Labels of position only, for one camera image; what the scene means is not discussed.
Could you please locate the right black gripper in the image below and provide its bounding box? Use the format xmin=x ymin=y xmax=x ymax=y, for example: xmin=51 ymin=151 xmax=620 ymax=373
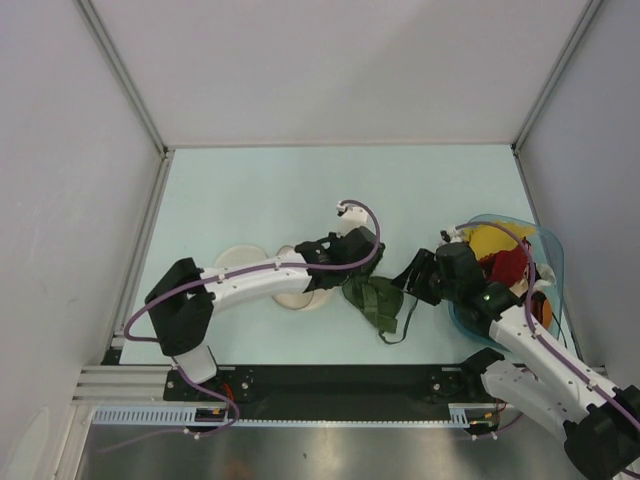
xmin=390 ymin=248 xmax=460 ymax=306

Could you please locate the round beige mesh laundry bag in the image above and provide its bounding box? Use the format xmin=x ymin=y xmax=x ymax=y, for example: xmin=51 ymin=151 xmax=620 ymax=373
xmin=206 ymin=245 xmax=337 ymax=312

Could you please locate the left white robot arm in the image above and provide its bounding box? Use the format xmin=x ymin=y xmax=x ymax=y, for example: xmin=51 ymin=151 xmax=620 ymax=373
xmin=145 ymin=226 xmax=385 ymax=400

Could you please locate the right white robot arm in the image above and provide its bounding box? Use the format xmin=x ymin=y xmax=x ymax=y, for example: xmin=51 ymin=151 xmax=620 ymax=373
xmin=392 ymin=243 xmax=639 ymax=479

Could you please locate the yellow garment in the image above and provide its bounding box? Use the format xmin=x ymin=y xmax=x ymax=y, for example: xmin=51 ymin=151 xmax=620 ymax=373
xmin=464 ymin=221 xmax=536 ymax=261

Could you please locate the red lace garment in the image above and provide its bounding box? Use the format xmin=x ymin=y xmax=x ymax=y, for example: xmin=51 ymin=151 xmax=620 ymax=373
xmin=479 ymin=243 xmax=529 ymax=288

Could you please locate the translucent blue plastic basket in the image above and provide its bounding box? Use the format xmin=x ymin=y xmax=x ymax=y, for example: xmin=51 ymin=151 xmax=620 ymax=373
xmin=461 ymin=214 xmax=570 ymax=347

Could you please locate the orange black garment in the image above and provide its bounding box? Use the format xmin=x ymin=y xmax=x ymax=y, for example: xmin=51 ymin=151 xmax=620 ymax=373
xmin=531 ymin=291 xmax=554 ymax=330

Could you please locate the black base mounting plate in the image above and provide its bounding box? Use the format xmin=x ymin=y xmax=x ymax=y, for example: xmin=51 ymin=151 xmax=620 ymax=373
xmin=164 ymin=363 xmax=521 ymax=422

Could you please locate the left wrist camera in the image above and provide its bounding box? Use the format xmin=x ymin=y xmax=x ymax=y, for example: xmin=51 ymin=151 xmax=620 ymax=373
xmin=336 ymin=202 xmax=369 ymax=237

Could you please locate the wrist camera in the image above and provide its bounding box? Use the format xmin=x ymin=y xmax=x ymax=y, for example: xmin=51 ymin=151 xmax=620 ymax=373
xmin=336 ymin=202 xmax=369 ymax=237
xmin=440 ymin=226 xmax=467 ymax=245

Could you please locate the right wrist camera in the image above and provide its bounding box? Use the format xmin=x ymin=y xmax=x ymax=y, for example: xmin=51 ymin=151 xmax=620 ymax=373
xmin=440 ymin=226 xmax=467 ymax=245

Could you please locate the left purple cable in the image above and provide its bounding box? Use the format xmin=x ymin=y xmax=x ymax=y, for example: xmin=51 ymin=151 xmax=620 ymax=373
xmin=122 ymin=198 xmax=382 ymax=454

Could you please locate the purple cable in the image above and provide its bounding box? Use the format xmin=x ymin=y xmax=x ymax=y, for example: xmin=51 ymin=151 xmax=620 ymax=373
xmin=122 ymin=198 xmax=382 ymax=454
xmin=452 ymin=221 xmax=640 ymax=476

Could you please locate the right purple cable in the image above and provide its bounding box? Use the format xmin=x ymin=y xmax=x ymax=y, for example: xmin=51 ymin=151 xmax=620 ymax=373
xmin=452 ymin=221 xmax=640 ymax=476

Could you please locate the white slotted cable duct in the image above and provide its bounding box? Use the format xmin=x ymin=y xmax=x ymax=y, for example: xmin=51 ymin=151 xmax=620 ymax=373
xmin=92 ymin=401 xmax=497 ymax=428

